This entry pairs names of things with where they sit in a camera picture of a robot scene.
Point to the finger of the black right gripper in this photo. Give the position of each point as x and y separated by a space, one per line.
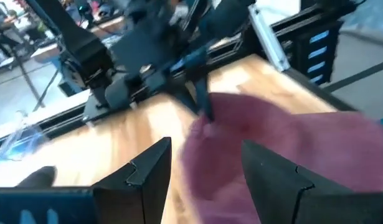
186 99
206 99

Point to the black vented equipment box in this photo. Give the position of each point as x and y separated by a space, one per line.
300 56

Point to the dark metal side table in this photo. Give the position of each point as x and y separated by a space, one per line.
30 82

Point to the black metal table frame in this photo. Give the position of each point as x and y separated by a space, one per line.
63 123

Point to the clear plastic bag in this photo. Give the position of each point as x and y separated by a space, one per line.
23 140

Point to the white metal bracket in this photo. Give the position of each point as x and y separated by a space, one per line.
269 40

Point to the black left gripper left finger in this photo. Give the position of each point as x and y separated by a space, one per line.
141 193

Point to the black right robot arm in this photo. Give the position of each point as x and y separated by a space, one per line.
79 40

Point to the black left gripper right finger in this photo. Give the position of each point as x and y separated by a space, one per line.
281 199

